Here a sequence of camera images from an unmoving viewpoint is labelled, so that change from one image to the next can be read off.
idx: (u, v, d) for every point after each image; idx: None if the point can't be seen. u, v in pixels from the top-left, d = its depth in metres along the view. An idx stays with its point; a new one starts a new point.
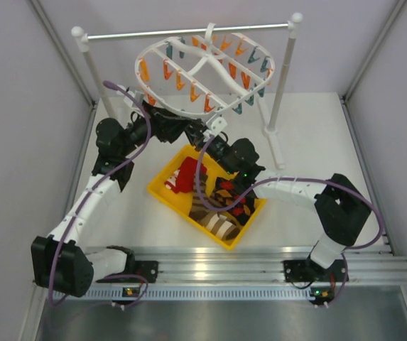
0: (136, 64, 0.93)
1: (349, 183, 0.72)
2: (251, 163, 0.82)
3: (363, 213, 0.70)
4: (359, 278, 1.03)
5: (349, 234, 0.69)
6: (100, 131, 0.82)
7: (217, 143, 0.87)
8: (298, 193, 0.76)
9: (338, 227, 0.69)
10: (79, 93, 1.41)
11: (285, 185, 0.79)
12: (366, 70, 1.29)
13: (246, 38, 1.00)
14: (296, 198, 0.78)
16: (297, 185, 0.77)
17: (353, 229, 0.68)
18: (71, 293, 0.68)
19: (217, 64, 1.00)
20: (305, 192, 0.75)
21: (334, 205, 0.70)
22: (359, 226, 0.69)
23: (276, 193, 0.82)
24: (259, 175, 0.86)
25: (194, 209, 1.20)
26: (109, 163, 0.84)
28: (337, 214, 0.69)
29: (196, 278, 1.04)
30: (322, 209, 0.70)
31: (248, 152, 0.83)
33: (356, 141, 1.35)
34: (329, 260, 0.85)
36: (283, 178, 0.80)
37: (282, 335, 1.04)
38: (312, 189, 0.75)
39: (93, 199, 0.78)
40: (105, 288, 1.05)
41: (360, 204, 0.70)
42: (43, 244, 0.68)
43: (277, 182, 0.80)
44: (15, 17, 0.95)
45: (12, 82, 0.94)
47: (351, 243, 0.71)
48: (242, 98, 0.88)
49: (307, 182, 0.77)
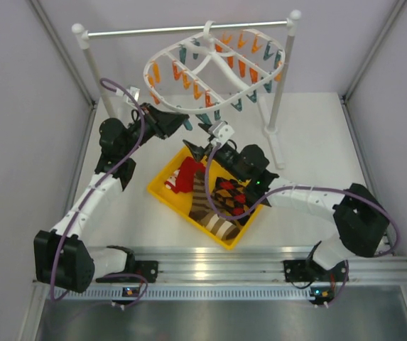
0: (146, 67, 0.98)
1: (367, 193, 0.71)
2: (261, 170, 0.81)
3: (382, 223, 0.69)
4: (359, 278, 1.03)
5: (368, 244, 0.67)
6: (103, 131, 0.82)
7: (226, 152, 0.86)
8: (315, 202, 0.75)
9: (357, 239, 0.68)
10: (78, 93, 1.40)
11: (302, 195, 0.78)
12: (366, 70, 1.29)
13: (261, 34, 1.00)
14: (313, 207, 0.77)
16: (314, 195, 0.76)
17: (372, 241, 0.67)
18: (72, 288, 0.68)
19: (221, 61, 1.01)
20: (322, 202, 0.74)
21: (354, 216, 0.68)
22: (378, 237, 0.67)
23: (291, 201, 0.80)
24: (273, 184, 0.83)
25: (194, 209, 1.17)
26: (111, 163, 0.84)
28: (356, 224, 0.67)
29: (196, 277, 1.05)
30: (340, 219, 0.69)
31: (258, 158, 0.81)
33: (356, 141, 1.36)
34: (332, 261, 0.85)
36: (299, 187, 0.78)
37: (282, 335, 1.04)
38: (329, 199, 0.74)
39: (95, 197, 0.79)
40: (105, 288, 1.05)
41: (379, 214, 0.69)
42: (46, 239, 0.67)
43: (292, 190, 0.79)
44: (14, 17, 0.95)
45: (12, 81, 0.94)
47: (371, 255, 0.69)
48: (243, 92, 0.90)
49: (324, 191, 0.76)
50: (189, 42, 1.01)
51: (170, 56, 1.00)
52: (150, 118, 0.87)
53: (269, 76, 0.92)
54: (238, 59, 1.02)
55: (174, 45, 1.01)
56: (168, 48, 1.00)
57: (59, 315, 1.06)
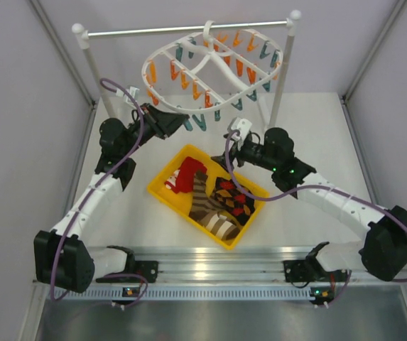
0: (144, 67, 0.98)
1: None
2: (281, 145, 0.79)
3: None
4: (359, 278, 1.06)
5: (391, 269, 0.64)
6: (104, 131, 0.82)
7: (251, 147, 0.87)
8: (349, 213, 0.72)
9: (382, 261, 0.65)
10: (78, 93, 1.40)
11: (337, 200, 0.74)
12: (366, 70, 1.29)
13: (257, 33, 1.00)
14: (344, 216, 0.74)
16: (350, 205, 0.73)
17: (395, 267, 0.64)
18: (72, 288, 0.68)
19: (220, 60, 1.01)
20: (358, 214, 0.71)
21: (387, 240, 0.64)
22: (401, 265, 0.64)
23: (322, 202, 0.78)
24: (308, 177, 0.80)
25: (194, 209, 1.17)
26: (111, 163, 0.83)
28: (384, 248, 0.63)
29: (196, 278, 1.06)
30: (371, 238, 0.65)
31: (277, 136, 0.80)
33: (356, 141, 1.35)
34: (332, 264, 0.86)
36: (337, 190, 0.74)
37: (282, 335, 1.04)
38: (366, 214, 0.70)
39: (95, 197, 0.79)
40: (105, 288, 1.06)
41: None
42: (47, 239, 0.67)
43: (328, 192, 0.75)
44: (15, 17, 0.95)
45: (12, 81, 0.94)
47: (388, 279, 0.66)
48: (242, 93, 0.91)
49: (363, 204, 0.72)
50: (186, 40, 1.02)
51: (168, 55, 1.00)
52: (149, 118, 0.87)
53: (268, 77, 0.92)
54: (236, 58, 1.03)
55: (172, 44, 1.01)
56: (165, 47, 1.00)
57: (59, 315, 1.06)
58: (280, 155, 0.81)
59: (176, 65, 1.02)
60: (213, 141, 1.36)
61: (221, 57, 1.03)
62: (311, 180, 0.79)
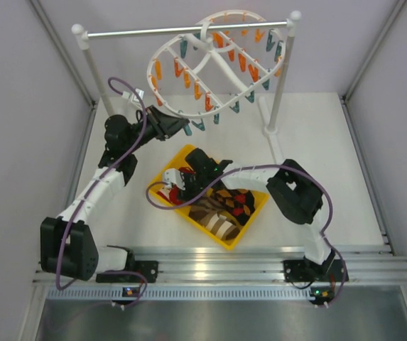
0: (148, 66, 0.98)
1: (299, 167, 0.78)
2: (194, 156, 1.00)
3: (313, 195, 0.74)
4: (359, 278, 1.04)
5: (302, 211, 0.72)
6: (109, 126, 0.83)
7: (190, 178, 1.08)
8: (256, 179, 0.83)
9: (291, 207, 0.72)
10: (78, 94, 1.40)
11: (246, 173, 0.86)
12: (366, 69, 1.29)
13: (247, 13, 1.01)
14: (256, 184, 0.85)
16: (256, 172, 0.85)
17: (304, 207, 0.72)
18: (77, 276, 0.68)
19: (221, 58, 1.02)
20: (261, 177, 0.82)
21: (284, 186, 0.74)
22: (311, 205, 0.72)
23: (241, 182, 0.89)
24: (227, 168, 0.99)
25: (194, 209, 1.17)
26: (114, 158, 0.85)
28: (285, 194, 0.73)
29: (196, 278, 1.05)
30: (273, 190, 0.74)
31: (191, 152, 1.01)
33: (356, 140, 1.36)
34: (322, 254, 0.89)
36: (245, 168, 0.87)
37: (282, 335, 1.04)
38: (266, 174, 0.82)
39: (100, 187, 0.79)
40: (105, 288, 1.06)
41: (310, 185, 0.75)
42: (52, 224, 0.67)
43: (239, 172, 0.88)
44: (14, 18, 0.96)
45: (12, 83, 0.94)
47: (305, 222, 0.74)
48: (241, 94, 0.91)
49: (263, 169, 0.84)
50: (190, 35, 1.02)
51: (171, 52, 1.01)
52: (152, 118, 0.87)
53: (268, 74, 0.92)
54: (239, 52, 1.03)
55: (175, 39, 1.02)
56: (170, 44, 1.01)
57: (59, 314, 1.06)
58: (197, 165, 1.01)
59: (180, 64, 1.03)
60: (212, 141, 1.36)
61: (224, 52, 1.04)
62: (231, 168, 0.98)
